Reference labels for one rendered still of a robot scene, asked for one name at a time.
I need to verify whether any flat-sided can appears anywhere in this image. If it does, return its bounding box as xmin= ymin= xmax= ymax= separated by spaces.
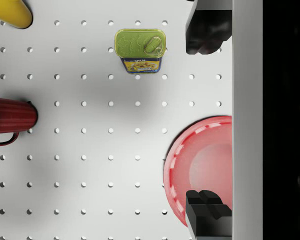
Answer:
xmin=114 ymin=28 xmax=168 ymax=75

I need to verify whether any red plate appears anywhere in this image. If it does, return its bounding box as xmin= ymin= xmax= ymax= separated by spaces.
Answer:
xmin=163 ymin=115 xmax=233 ymax=228

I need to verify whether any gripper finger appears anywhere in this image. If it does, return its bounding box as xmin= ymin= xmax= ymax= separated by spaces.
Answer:
xmin=185 ymin=189 xmax=233 ymax=240
xmin=185 ymin=0 xmax=233 ymax=55

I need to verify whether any yellow mug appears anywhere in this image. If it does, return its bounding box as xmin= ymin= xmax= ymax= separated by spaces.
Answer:
xmin=0 ymin=0 xmax=34 ymax=30

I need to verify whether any red mug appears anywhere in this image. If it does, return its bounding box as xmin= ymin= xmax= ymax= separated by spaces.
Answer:
xmin=0 ymin=96 xmax=39 ymax=147

